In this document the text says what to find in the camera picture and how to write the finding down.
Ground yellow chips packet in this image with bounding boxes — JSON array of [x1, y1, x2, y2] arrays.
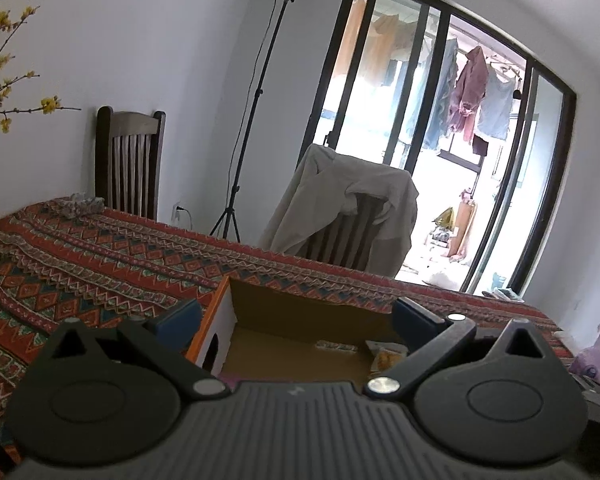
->
[[366, 340, 408, 375]]

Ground orange cardboard box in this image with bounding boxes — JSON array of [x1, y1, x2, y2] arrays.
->
[[186, 278, 403, 389]]

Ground patterned red tablecloth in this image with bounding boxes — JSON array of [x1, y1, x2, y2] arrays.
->
[[0, 198, 577, 480]]

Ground chair draped with beige jacket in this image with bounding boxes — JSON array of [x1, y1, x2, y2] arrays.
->
[[258, 144, 418, 278]]

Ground dark wooden chair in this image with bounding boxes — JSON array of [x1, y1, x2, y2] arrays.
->
[[94, 106, 166, 220]]

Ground hanging pink garment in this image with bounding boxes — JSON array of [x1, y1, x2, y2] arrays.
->
[[449, 46, 489, 142]]

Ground black light stand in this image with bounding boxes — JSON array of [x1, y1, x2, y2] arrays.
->
[[209, 0, 315, 244]]

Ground black sliding door frame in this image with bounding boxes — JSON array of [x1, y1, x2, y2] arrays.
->
[[304, 0, 577, 298]]

